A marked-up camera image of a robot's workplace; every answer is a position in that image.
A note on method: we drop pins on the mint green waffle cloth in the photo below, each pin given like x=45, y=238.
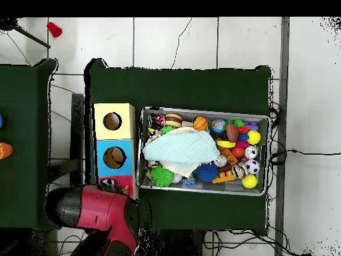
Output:
x=181, y=148

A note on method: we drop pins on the orange striped plush tiger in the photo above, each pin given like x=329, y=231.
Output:
x=125, y=190

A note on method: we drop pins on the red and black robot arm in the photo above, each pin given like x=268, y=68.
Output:
x=104, y=210

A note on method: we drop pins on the metal mesh bin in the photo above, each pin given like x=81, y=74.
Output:
x=191, y=114

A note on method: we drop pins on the colourful patterned wrapper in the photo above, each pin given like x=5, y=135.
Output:
x=154, y=136

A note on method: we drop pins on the toy hamburger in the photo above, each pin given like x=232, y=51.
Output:
x=173, y=120

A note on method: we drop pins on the cream waffle cloth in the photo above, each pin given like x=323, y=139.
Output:
x=181, y=169

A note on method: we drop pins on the orange toy basketball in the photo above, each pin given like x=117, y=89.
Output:
x=200, y=123

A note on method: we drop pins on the green spiky ball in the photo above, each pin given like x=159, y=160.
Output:
x=161, y=176

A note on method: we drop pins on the globe print ball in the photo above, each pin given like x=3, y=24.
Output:
x=218, y=126

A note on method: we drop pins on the brown toy football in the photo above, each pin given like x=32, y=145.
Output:
x=231, y=132

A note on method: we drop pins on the plain orange-red ball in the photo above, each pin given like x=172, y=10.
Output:
x=237, y=152

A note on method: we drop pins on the yellow smiley ball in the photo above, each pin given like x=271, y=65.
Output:
x=254, y=137

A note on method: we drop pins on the dark green side tablecloth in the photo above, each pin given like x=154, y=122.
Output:
x=29, y=173

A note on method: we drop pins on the red plastic cup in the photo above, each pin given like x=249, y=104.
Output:
x=54, y=30

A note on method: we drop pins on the black tripod leg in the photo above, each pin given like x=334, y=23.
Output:
x=32, y=37

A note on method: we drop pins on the black furniture frame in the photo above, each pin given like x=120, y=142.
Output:
x=77, y=133

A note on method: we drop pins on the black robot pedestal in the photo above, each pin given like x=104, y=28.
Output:
x=173, y=245

